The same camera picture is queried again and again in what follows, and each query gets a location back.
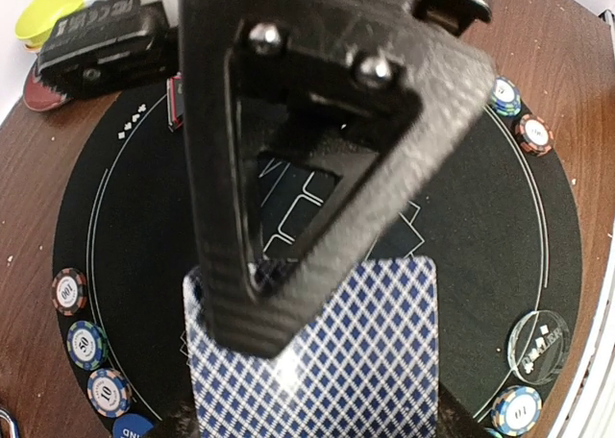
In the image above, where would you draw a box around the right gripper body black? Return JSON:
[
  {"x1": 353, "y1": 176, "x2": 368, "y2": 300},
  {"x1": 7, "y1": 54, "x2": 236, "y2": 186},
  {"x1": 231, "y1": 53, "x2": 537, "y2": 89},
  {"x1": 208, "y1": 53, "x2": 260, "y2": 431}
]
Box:
[{"x1": 417, "y1": 0, "x2": 492, "y2": 35}]

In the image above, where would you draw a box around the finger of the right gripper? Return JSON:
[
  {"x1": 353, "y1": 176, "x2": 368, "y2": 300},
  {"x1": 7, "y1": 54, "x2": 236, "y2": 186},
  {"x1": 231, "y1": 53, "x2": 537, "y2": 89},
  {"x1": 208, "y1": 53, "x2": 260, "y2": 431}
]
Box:
[{"x1": 179, "y1": 0, "x2": 495, "y2": 358}]

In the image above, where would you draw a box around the green chip stack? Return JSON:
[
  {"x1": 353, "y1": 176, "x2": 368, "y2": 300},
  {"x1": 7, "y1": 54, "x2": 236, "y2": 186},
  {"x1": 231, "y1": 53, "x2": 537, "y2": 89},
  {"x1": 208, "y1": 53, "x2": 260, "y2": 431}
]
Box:
[
  {"x1": 489, "y1": 76, "x2": 522, "y2": 117},
  {"x1": 66, "y1": 320, "x2": 108, "y2": 372}
]

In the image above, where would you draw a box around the red black triangle dealer marker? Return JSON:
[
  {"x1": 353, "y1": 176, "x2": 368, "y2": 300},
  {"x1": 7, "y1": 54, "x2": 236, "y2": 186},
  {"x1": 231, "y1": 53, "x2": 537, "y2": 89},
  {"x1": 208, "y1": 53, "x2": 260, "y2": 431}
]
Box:
[{"x1": 166, "y1": 74, "x2": 184, "y2": 132}]

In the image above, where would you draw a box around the white chip stack front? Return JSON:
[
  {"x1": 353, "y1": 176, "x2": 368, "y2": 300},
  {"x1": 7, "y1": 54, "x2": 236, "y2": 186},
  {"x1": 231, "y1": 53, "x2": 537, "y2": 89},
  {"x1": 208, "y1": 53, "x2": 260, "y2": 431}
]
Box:
[{"x1": 491, "y1": 385, "x2": 542, "y2": 437}]

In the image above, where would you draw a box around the white chip stack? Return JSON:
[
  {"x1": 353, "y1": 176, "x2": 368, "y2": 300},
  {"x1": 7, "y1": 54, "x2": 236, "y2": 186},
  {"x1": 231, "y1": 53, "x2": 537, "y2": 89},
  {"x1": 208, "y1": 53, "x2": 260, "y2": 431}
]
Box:
[
  {"x1": 491, "y1": 385, "x2": 542, "y2": 437},
  {"x1": 87, "y1": 368, "x2": 132, "y2": 419}
]

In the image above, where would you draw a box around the blue round blind button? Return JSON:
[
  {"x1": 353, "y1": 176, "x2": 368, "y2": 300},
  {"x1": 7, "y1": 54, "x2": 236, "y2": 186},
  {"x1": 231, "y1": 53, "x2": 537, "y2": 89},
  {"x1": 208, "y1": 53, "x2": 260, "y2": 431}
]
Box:
[{"x1": 111, "y1": 413, "x2": 154, "y2": 438}]

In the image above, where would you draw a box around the round black poker mat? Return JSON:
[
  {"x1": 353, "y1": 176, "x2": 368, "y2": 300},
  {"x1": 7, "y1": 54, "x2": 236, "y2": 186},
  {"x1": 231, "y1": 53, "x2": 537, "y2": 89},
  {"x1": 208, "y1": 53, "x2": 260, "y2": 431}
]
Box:
[{"x1": 53, "y1": 85, "x2": 582, "y2": 426}]

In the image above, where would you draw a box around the green striped bowl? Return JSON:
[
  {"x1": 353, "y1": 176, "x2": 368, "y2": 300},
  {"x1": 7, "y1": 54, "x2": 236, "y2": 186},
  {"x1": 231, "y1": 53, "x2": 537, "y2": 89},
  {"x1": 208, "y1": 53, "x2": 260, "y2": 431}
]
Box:
[{"x1": 14, "y1": 0, "x2": 85, "y2": 52}]

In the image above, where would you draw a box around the red plate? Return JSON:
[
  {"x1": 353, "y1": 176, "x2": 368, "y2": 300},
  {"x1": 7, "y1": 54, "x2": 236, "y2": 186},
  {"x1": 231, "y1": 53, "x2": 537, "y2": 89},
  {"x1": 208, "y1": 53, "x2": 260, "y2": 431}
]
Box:
[{"x1": 22, "y1": 61, "x2": 72, "y2": 112}]

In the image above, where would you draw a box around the clear round dealer puck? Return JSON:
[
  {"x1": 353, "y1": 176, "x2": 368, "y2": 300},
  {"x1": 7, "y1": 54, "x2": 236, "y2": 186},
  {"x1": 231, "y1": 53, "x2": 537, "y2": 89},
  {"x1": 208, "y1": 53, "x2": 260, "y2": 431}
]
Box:
[{"x1": 506, "y1": 309, "x2": 571, "y2": 385}]

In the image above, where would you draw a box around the aluminium poker case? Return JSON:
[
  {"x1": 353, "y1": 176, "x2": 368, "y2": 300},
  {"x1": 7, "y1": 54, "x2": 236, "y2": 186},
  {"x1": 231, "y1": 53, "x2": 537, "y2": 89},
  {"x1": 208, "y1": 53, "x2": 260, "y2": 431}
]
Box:
[{"x1": 0, "y1": 407, "x2": 20, "y2": 438}]

